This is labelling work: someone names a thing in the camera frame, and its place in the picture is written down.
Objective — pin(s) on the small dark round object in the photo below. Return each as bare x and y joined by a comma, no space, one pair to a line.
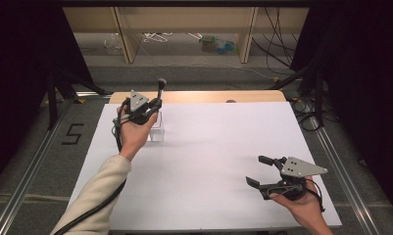
231,101

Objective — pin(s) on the wooden shelf unit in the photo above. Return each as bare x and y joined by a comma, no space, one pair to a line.
184,19

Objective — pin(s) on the colourful plastic bag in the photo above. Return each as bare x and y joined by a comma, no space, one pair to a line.
217,44

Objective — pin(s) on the clear plastic bag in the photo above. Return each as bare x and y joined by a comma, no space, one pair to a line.
112,44

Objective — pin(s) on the black curtain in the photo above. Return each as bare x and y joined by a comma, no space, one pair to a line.
364,81
17,81

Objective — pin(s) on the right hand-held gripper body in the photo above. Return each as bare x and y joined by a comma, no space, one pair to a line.
298,168

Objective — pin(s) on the person's right hand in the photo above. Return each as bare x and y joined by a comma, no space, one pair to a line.
305,205

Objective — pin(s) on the black stand legs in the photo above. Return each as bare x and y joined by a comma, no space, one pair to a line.
319,98
52,98

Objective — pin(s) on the person's left hand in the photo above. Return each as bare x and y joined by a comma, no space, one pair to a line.
133,137

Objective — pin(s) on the metal floor rail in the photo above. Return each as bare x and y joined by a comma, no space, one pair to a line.
24,182
344,182

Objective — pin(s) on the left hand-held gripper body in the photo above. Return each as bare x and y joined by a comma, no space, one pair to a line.
137,101

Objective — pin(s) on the clear acrylic brush holder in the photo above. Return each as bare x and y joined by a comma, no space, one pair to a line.
156,132

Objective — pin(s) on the black makeup brush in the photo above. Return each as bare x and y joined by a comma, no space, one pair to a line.
162,84

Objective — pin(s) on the white table sheet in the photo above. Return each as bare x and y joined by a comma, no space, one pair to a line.
200,163

